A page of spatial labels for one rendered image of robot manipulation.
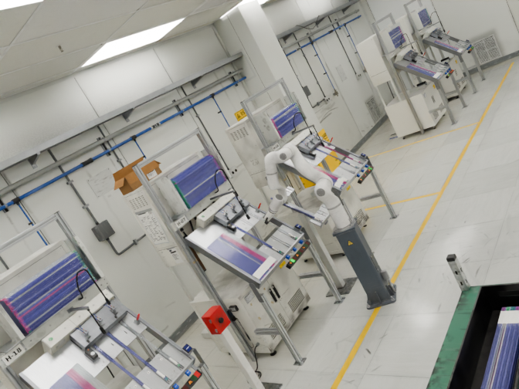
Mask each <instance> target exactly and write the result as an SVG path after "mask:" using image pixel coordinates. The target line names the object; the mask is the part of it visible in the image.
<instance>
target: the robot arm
mask: <svg viewBox="0 0 519 389"><path fill-rule="evenodd" d="M289 159H291V161H292V163H293V165H294V167H295V168H296V169H297V170H298V171H299V172H300V173H301V174H302V175H303V176H304V177H305V178H307V179H310V180H312V181H313V182H314V183H316V185H315V188H314V193H315V195H316V196H317V198H318V199H319V200H320V201H322V202H323V203H324V204H325V206H326V208H327V210H328V212H329V214H330V216H331V218H332V219H333V221H334V223H335V227H334V229H333V231H334V232H336V233H338V232H343V231H346V230H348V229H349V228H351V227H352V226H353V225H354V224H355V222H356V221H355V219H353V218H349V217H348V215H347V213H346V211H345V210H344V207H343V205H342V203H341V201H340V199H339V198H338V197H337V196H335V195H334V194H333V193H332V192H331V189H332V187H333V181H332V180H331V178H330V177H329V176H327V175H326V174H324V173H322V172H320V171H318V170H317V169H315V168H313V167H312V166H311V165H310V164H309V163H308V162H307V161H306V160H305V159H304V158H303V156H302V155H301V153H300V151H299V150H298V148H297V147H296V146H295V145H294V144H291V143H288V144H285V145H284V146H283V147H282V148H281V149H280V150H278V151H272V152H270V153H268V155H266V156H265V158H264V164H265V169H266V178H267V182H268V186H269V189H270V190H276V189H277V190H278V192H279V194H275V195H274V196H273V200H272V201H271V203H270V206H269V207H268V209H269V211H268V212H267V213H266V215H265V217H264V219H266V220H265V222H264V223H265V224H266V225H268V223H269V221H270V219H271V218H272V217H273V216H274V215H275V214H276V213H277V212H278V211H279V209H280V206H281V205H283V204H284V203H286V202H287V191H286V189H285V187H284V186H282V185H281V184H279V180H278V174H277V169H276V164H279V163H283V162H285V161H288V160H289Z"/></svg>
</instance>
